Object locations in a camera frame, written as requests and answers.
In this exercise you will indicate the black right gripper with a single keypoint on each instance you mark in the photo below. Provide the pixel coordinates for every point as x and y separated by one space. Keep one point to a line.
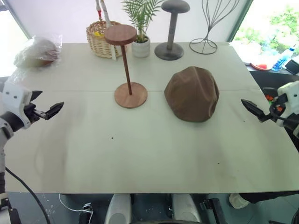
278 106

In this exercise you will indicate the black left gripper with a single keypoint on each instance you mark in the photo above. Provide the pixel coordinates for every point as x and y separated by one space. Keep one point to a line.
32 113

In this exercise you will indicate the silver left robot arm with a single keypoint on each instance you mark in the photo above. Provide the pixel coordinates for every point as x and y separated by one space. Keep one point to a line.
7 126

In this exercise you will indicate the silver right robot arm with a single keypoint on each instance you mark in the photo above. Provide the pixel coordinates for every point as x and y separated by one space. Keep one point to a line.
296 129

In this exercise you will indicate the brown cap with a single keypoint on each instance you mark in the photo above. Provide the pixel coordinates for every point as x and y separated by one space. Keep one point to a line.
191 93

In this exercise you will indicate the brown wooden hat stand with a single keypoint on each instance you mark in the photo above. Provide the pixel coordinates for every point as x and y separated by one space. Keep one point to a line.
120 34

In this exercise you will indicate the grey mushroom hat stand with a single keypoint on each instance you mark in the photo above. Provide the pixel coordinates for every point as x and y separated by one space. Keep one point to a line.
172 25

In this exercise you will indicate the black side table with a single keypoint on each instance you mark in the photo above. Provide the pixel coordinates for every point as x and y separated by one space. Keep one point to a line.
268 79

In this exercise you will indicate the red plate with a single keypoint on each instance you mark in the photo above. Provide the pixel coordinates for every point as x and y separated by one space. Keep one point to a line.
259 66

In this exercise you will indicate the black box device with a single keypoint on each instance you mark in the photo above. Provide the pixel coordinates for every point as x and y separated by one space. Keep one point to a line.
293 66

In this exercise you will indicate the blue label water bottle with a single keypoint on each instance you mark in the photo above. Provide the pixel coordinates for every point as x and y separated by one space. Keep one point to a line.
283 58

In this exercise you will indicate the clear plastic bag with contents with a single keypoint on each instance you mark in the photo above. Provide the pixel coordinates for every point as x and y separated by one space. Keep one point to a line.
37 52

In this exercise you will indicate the woven wicker basket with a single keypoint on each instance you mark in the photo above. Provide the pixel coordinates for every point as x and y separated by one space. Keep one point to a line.
99 45

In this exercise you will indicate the yellow item in basket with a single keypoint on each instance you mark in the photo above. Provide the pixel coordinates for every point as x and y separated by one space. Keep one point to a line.
97 34

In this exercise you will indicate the white shoe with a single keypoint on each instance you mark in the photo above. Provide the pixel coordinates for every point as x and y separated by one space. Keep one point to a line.
238 200

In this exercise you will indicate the white and red stick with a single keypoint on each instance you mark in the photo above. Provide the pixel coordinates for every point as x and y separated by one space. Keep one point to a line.
97 7
106 11

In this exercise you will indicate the white ribbed plant pot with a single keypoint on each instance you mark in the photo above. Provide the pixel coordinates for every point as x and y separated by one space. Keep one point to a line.
140 49

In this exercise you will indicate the white rounded robot leg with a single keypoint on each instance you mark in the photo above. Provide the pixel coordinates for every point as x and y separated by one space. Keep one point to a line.
118 208
185 208

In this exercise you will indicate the green palm plant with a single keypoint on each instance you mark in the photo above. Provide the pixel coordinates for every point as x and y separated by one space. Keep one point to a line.
140 14

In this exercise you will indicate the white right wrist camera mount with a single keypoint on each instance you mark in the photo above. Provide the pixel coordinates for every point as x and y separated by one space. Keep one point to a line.
290 93

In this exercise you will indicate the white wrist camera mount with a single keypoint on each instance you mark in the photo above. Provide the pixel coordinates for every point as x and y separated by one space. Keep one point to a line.
290 93
14 98

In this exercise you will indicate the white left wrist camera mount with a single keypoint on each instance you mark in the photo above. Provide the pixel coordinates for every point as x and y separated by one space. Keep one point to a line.
14 98

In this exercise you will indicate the dark window frame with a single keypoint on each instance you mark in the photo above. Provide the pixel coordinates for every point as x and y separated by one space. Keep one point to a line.
240 18

